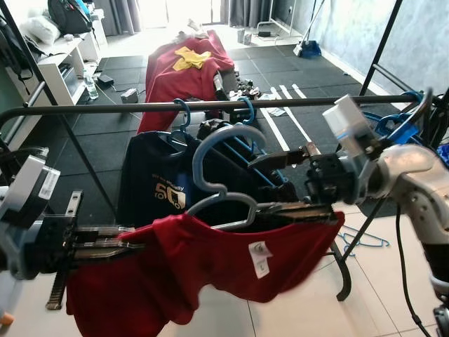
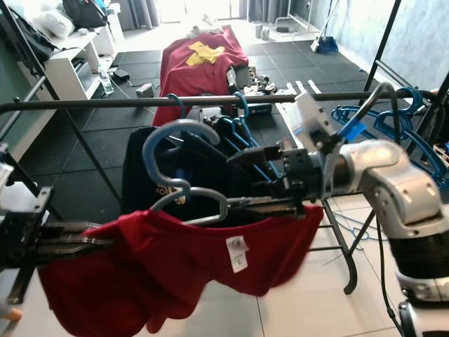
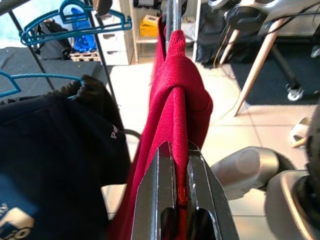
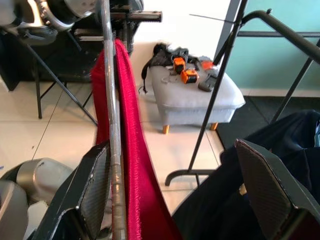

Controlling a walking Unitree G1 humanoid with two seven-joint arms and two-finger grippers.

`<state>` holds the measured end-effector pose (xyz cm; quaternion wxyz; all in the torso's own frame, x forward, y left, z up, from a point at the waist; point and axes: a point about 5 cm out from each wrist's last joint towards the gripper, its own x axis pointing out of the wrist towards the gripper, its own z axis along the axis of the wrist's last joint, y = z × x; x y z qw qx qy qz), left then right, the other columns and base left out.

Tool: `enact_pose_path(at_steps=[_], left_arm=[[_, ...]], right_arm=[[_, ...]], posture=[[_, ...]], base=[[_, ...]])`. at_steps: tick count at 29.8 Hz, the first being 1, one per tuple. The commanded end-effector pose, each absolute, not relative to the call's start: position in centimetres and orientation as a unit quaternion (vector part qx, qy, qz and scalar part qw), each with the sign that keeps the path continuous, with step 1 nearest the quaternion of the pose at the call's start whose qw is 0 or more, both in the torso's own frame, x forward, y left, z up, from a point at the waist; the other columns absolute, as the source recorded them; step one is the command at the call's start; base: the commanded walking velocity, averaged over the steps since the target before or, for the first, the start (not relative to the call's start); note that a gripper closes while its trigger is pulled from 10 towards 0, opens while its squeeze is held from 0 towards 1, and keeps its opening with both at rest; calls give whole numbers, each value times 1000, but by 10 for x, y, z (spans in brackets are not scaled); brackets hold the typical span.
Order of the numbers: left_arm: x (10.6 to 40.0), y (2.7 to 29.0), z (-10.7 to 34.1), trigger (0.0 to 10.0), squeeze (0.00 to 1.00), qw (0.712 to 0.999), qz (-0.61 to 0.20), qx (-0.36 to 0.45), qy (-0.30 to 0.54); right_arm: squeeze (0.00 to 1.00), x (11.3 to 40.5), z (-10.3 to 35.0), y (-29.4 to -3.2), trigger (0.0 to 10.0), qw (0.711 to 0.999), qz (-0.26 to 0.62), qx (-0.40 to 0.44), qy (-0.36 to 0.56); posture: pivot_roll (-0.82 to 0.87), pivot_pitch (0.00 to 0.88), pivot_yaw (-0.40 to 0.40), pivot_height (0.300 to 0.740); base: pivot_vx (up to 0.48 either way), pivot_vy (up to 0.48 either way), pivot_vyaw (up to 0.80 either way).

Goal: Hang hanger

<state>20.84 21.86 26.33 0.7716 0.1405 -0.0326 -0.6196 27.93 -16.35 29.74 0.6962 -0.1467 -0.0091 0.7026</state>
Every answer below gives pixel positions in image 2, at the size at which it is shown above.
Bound grey curtain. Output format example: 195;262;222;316
239;0;295;22
116;0;162;30

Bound red t-shirt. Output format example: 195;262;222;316
37;204;325;336

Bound yellow cloth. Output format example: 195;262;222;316
186;41;227;67

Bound red blanket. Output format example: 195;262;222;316
159;25;250;117

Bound black hanging arm cable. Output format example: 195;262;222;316
375;218;404;324

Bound black cable with blue tag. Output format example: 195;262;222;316
340;83;404;141

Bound white shelf unit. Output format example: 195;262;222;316
42;28;120;99

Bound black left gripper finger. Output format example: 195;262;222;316
45;242;116;264
46;226;109;244

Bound black backpack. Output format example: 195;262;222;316
62;0;109;30

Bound blue plastic hanger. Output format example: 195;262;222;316
372;119;449;190
333;86;449;152
167;93;187;121
232;91;281;176

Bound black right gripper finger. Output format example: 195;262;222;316
229;140;295;168
230;197;315;215

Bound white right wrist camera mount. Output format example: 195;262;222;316
293;91;348;159

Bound small grey box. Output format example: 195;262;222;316
135;83;155;99

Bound white pillow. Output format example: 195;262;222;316
32;8;76;41

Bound black clothes rack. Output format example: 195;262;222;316
0;0;449;296

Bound navy printed t-shirt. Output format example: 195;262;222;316
121;126;225;218

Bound clear water bottle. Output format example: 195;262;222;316
100;63;114;95

